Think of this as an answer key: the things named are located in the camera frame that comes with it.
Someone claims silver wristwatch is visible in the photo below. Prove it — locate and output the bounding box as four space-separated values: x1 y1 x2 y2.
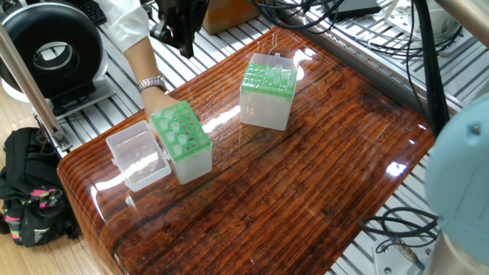
138 75 167 93

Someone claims brown cardboard box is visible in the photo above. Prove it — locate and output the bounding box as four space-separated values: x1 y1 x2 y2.
202 0 261 36

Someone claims black backpack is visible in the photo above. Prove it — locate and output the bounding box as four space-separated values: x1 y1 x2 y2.
0 126 83 249

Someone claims forearm in white sleeve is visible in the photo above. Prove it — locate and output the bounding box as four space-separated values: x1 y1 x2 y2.
99 0 164 82

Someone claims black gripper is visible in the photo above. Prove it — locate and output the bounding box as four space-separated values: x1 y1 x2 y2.
150 0 210 60

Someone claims glossy brown wooden board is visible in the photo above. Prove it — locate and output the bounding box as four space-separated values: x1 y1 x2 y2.
60 23 445 275

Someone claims clear tip box green rack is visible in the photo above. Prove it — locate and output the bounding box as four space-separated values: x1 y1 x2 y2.
105 103 213 192

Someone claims black keyboard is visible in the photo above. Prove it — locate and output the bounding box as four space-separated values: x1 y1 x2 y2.
76 0 109 24

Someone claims aluminium frame post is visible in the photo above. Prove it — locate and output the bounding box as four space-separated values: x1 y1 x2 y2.
0 31 68 150

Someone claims white plastic device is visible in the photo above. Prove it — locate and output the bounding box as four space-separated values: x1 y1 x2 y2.
393 0 463 37

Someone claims clear tip box with tips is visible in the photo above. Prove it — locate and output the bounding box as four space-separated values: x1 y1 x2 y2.
240 52 299 131

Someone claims black cable bundle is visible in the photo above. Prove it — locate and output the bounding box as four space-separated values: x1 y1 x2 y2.
256 0 413 47

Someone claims bare person hand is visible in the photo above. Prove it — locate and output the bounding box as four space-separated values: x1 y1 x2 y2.
142 87 180 123

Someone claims black round device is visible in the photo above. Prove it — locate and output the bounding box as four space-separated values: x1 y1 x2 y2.
0 2 105 115

